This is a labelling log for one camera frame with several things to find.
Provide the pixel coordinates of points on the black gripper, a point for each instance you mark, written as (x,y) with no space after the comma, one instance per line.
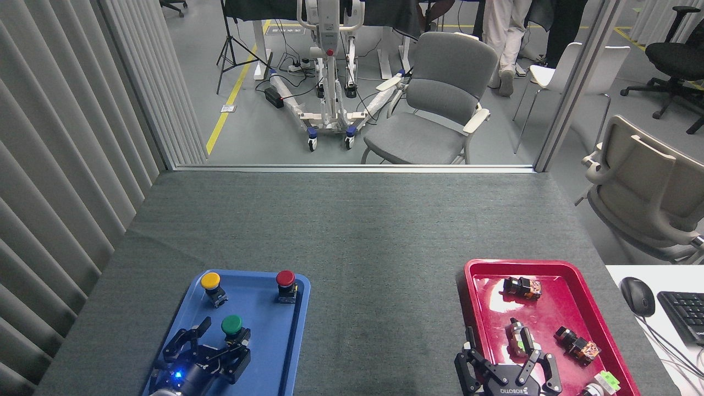
(511,385)
(187,377)

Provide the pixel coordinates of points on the green push button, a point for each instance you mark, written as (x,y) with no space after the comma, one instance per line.
(231,324)

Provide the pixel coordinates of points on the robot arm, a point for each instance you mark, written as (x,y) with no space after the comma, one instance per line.
(162,392)

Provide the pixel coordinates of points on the yellow push button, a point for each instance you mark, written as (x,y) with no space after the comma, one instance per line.
(210,280)

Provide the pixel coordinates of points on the red push button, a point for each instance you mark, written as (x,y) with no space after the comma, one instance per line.
(285,278)

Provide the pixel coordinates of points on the blue plastic tray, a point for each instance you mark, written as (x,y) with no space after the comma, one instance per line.
(269,341)

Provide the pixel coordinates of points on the red plastic tray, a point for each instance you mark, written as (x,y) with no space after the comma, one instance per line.
(555,313)

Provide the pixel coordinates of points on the black computer mouse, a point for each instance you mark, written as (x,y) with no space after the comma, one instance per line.
(638,297)

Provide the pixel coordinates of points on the black keyboard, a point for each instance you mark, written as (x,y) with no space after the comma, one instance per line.
(685,316)

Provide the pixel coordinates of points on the beige office chair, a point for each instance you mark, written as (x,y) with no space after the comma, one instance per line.
(643,187)

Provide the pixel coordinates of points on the silver floor socket plate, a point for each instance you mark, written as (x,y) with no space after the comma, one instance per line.
(228,108)

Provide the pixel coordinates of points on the black power adapter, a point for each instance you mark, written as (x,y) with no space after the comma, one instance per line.
(274,97)

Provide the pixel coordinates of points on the grey padded chair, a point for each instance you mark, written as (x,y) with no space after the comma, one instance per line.
(440,99)

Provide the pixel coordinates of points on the white power strip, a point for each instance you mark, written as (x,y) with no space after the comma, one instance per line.
(298,67)

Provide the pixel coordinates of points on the white stand on wheels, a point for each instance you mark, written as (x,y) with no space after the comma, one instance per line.
(329,66)

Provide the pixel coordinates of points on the black tripod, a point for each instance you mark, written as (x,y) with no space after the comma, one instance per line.
(231,38)

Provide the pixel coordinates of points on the white plastic chair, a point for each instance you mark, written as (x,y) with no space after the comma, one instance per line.
(561,66)

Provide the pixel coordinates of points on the person in pale trousers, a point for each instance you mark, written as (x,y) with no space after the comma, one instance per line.
(506,33)

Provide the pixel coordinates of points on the person in dark trousers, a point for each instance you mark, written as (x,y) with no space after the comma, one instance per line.
(564,27)

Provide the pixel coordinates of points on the black office chair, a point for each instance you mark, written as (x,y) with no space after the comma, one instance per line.
(674,58)

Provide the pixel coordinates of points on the desk with black cloth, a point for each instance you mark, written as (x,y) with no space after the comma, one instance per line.
(385,11)

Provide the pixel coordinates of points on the silver switch with green block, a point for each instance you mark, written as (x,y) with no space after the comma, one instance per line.
(516,338)

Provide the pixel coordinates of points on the black orange switch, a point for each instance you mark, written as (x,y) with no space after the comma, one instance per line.
(576,345)
(522,287)

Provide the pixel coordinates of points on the white green switch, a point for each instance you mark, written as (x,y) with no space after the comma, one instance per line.
(605,381)

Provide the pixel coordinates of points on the silver table rail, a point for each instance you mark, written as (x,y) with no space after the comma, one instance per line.
(352,168)

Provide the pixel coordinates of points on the silver post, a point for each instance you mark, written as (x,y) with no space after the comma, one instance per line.
(577,82)

